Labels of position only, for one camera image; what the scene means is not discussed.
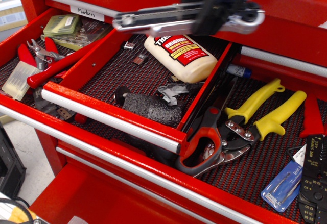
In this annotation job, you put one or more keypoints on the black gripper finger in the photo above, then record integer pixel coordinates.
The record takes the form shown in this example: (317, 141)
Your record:
(188, 14)
(212, 20)

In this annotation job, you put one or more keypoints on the silver metal box cutter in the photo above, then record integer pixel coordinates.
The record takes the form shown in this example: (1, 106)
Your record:
(165, 21)

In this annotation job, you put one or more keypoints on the small open red drawer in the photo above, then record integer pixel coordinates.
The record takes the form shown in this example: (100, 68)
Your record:
(88, 89)

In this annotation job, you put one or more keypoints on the black wire stripper crimper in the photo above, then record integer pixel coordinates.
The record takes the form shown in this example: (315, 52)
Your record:
(312, 195)

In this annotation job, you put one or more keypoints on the black crate on floor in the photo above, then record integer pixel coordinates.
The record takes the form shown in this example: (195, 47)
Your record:
(12, 169)

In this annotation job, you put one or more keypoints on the green plastic parts case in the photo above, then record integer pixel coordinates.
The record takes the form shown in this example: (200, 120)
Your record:
(61, 24)

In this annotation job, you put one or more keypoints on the crumpled grey tape piece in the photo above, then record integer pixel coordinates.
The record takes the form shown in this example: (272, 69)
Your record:
(171, 91)

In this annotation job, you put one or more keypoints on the red black handled scissors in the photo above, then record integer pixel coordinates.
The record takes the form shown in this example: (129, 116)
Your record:
(205, 141)

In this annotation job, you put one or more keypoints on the yellow handled tin snips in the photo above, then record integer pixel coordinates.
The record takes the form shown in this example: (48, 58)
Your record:
(237, 140)

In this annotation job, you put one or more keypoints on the black grinding stone bit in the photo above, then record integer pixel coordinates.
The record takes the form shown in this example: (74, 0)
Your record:
(150, 107)

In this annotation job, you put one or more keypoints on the blue capped marker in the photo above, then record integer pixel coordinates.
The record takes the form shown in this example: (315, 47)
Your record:
(239, 71)

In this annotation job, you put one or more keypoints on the drill bit index card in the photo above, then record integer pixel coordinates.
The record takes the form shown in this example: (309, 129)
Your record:
(86, 32)

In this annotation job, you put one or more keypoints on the red handled flush cutters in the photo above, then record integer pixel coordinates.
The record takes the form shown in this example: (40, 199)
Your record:
(37, 56)

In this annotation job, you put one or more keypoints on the Titebond wood glue bottle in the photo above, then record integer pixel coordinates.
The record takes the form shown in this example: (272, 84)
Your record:
(187, 60)

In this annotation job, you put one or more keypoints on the small silver usb dongle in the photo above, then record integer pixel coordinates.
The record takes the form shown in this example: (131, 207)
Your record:
(129, 46)

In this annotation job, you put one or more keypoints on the blue drill bit packet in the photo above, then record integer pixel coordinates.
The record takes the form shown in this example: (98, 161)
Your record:
(284, 188)

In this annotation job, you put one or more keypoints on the long red handled tool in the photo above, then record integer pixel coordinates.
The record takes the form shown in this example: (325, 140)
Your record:
(38, 79)

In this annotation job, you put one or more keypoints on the red plastic tool handle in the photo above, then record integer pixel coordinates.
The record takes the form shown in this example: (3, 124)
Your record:
(312, 123)

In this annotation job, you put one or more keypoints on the clear plastic bit case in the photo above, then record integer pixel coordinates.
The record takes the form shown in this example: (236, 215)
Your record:
(16, 85)

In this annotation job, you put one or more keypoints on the red tool chest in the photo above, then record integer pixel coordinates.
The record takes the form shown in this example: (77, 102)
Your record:
(293, 31)

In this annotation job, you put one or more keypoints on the wide open red drawer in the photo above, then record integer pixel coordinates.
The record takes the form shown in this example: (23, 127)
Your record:
(226, 194)

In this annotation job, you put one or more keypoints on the white markers label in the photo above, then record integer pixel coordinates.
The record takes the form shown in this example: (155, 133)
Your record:
(87, 13)

